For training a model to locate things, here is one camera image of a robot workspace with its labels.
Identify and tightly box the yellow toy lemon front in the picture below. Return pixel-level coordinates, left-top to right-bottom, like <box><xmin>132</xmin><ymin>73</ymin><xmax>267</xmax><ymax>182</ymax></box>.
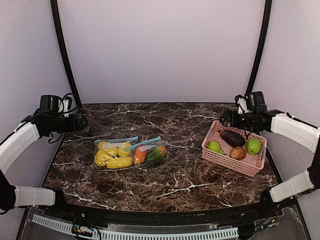
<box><xmin>94</xmin><ymin>150</ymin><xmax>114</xmax><ymax>167</ymax></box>

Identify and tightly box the yellow toy lemon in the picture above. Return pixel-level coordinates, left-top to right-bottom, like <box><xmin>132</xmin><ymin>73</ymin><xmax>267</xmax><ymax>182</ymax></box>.
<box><xmin>94</xmin><ymin>150</ymin><xmax>114</xmax><ymax>167</ymax></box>
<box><xmin>97</xmin><ymin>141</ymin><xmax>118</xmax><ymax>156</ymax></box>
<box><xmin>118</xmin><ymin>141</ymin><xmax>132</xmax><ymax>158</ymax></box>

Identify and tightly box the large clear zip bag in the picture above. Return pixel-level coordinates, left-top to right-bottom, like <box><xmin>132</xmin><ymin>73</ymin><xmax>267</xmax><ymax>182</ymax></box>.
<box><xmin>92</xmin><ymin>136</ymin><xmax>139</xmax><ymax>170</ymax></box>

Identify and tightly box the orange red toy pepper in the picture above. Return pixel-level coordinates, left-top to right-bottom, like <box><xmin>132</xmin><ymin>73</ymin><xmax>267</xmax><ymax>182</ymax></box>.
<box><xmin>134</xmin><ymin>147</ymin><xmax>148</xmax><ymax>165</ymax></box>

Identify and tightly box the small clear zip bag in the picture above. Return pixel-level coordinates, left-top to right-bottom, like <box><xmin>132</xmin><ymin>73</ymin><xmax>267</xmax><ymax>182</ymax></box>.
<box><xmin>126</xmin><ymin>136</ymin><xmax>167</xmax><ymax>167</ymax></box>

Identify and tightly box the orange toy carrot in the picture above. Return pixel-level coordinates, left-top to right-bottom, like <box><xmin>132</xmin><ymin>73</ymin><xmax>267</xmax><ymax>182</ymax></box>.
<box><xmin>146</xmin><ymin>145</ymin><xmax>167</xmax><ymax>164</ymax></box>

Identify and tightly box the yellow toy lemon back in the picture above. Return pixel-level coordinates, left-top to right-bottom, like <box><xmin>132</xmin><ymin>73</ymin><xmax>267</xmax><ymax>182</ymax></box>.
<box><xmin>118</xmin><ymin>141</ymin><xmax>132</xmax><ymax>158</ymax></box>

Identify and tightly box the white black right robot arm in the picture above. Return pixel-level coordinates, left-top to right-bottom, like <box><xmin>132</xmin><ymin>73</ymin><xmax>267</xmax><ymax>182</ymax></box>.
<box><xmin>219</xmin><ymin>91</ymin><xmax>320</xmax><ymax>203</ymax></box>

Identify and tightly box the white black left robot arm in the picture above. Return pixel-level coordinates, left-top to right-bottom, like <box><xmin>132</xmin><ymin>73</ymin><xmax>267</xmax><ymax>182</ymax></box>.
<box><xmin>0</xmin><ymin>93</ymin><xmax>88</xmax><ymax>215</ymax></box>

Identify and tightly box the purple toy eggplant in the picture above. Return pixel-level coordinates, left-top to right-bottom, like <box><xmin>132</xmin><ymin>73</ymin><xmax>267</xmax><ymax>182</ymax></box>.
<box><xmin>219</xmin><ymin>130</ymin><xmax>246</xmax><ymax>148</ymax></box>

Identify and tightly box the green toy vegetable left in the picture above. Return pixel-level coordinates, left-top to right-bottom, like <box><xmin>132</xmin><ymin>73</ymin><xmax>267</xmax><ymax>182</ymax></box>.
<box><xmin>206</xmin><ymin>140</ymin><xmax>225</xmax><ymax>155</ymax></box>

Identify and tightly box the green toy vegetable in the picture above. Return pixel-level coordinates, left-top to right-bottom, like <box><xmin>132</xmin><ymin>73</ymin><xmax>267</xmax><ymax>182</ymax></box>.
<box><xmin>246</xmin><ymin>138</ymin><xmax>262</xmax><ymax>155</ymax></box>
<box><xmin>206</xmin><ymin>140</ymin><xmax>225</xmax><ymax>155</ymax></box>

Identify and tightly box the green toy vegetable right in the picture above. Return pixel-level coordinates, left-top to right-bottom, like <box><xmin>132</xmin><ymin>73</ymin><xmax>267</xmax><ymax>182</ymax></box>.
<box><xmin>246</xmin><ymin>138</ymin><xmax>262</xmax><ymax>155</ymax></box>

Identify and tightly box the brown toy potato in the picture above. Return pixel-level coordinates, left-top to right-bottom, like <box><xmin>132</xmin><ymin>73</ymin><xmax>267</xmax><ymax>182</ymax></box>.
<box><xmin>230</xmin><ymin>146</ymin><xmax>247</xmax><ymax>161</ymax></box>

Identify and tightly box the pink plastic basket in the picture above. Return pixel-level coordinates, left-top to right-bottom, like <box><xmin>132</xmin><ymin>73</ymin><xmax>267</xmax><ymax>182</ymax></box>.
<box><xmin>201</xmin><ymin>120</ymin><xmax>267</xmax><ymax>177</ymax></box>

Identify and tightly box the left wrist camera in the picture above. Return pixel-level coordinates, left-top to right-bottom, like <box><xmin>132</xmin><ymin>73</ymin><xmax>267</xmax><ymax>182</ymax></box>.
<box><xmin>58</xmin><ymin>93</ymin><xmax>80</xmax><ymax>117</ymax></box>

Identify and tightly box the black right frame post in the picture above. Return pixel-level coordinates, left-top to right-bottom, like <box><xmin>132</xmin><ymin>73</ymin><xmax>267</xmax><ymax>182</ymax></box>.
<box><xmin>245</xmin><ymin>0</ymin><xmax>273</xmax><ymax>94</ymax></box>

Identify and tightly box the black frame post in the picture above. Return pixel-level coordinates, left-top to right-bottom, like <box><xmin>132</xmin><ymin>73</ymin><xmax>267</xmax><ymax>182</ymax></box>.
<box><xmin>50</xmin><ymin>0</ymin><xmax>82</xmax><ymax>107</ymax></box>
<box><xmin>245</xmin><ymin>0</ymin><xmax>273</xmax><ymax>94</ymax></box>

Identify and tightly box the black front rail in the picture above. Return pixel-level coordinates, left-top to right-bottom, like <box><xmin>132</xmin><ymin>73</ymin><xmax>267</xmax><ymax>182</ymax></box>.
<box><xmin>42</xmin><ymin>192</ymin><xmax>298</xmax><ymax>230</ymax></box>

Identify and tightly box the black left frame post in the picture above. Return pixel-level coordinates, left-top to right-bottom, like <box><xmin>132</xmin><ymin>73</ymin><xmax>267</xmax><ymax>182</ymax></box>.
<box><xmin>50</xmin><ymin>0</ymin><xmax>82</xmax><ymax>107</ymax></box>

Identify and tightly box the white slotted cable duct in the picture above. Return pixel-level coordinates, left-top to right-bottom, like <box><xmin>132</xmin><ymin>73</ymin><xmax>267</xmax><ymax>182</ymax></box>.
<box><xmin>32</xmin><ymin>214</ymin><xmax>239</xmax><ymax>240</ymax></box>

